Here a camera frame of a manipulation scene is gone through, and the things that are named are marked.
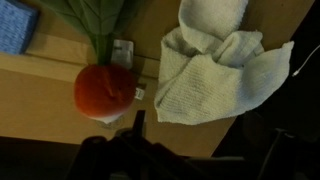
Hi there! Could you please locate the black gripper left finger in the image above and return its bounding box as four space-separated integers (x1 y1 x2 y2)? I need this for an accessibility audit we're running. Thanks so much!
132 110 146 138

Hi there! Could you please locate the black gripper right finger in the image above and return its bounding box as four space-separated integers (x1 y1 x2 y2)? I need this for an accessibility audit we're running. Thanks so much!
242 111 297 167

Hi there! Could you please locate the red radish plush toy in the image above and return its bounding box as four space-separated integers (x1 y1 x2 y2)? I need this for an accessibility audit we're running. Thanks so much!
39 0 144 124

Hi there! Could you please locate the white cloth towel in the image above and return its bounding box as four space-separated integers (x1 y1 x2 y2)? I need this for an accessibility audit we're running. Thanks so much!
154 0 294 125

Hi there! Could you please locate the blue sponge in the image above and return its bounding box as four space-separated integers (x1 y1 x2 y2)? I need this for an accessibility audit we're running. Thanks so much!
0 0 39 55

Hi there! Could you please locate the large cardboard box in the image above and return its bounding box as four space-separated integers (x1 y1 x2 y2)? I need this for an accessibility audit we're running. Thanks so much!
0 0 316 158

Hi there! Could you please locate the white charging cable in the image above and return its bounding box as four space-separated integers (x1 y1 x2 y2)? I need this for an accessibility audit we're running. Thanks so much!
292 43 320 78

